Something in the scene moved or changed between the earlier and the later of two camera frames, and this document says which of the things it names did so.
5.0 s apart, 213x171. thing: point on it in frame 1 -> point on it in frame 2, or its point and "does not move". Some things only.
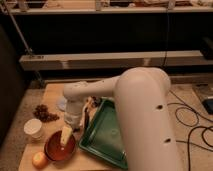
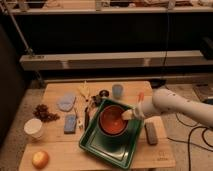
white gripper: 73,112 -> 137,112
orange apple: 40,160 does not move
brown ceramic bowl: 55,150 -> 111,121
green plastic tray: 103,136 does not move
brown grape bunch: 42,111 does not move
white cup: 33,127 does not move
